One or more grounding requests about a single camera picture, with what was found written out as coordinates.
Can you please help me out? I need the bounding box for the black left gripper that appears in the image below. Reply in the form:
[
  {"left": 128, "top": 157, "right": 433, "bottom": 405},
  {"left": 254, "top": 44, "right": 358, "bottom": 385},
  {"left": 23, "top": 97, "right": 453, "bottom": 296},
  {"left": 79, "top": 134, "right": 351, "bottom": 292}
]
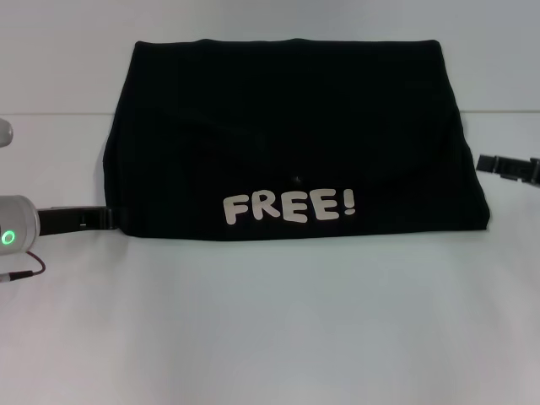
[{"left": 36, "top": 205, "right": 128, "bottom": 237}]

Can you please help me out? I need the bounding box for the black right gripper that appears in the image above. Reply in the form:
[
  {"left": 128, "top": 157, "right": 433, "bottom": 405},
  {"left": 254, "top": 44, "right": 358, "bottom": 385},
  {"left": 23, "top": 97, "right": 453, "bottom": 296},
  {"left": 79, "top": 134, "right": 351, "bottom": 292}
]
[{"left": 475, "top": 154, "right": 540, "bottom": 186}]

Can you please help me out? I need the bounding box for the black shirt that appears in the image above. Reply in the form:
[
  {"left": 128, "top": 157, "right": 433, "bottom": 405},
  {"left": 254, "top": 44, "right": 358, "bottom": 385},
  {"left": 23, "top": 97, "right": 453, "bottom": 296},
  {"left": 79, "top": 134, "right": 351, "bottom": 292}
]
[{"left": 103, "top": 38, "right": 491, "bottom": 241}]

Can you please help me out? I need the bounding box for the left gripper cable with plugs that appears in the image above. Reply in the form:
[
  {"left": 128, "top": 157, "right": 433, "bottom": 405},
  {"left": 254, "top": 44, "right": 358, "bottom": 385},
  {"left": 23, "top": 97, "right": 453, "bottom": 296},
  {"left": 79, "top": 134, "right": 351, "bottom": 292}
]
[{"left": 0, "top": 250, "right": 46, "bottom": 283}]

